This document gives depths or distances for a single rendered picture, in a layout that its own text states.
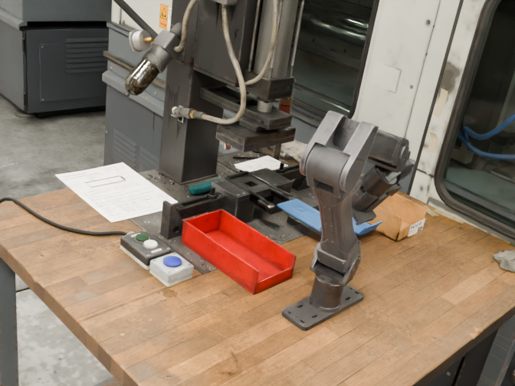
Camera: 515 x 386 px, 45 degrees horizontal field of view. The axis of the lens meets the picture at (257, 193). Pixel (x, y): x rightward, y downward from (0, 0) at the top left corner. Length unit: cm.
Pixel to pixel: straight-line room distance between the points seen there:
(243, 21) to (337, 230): 57
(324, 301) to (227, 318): 20
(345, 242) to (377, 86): 97
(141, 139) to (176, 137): 152
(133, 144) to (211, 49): 179
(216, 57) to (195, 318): 66
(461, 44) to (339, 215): 86
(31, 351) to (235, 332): 144
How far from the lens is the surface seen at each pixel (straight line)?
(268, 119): 147
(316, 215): 148
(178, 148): 172
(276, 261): 140
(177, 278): 131
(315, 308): 129
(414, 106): 200
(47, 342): 258
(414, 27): 200
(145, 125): 318
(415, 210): 173
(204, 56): 159
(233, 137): 148
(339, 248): 120
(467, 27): 184
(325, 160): 104
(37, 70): 458
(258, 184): 159
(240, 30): 148
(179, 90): 168
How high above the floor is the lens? 165
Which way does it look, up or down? 25 degrees down
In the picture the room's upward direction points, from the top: 9 degrees clockwise
